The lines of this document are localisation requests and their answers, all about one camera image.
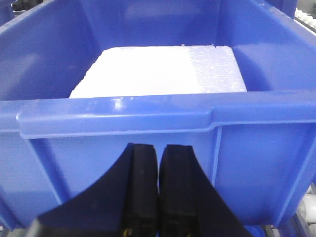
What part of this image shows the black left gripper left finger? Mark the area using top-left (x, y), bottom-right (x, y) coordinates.
top-left (29, 143), bottom-right (158, 237)

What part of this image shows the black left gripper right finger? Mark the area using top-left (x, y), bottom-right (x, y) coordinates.
top-left (159, 145), bottom-right (252, 237)

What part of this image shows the large blue storage bin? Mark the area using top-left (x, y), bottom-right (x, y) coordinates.
top-left (0, 0), bottom-right (316, 229)

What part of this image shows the white foam block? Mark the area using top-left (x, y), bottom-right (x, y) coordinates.
top-left (70, 44), bottom-right (247, 98)

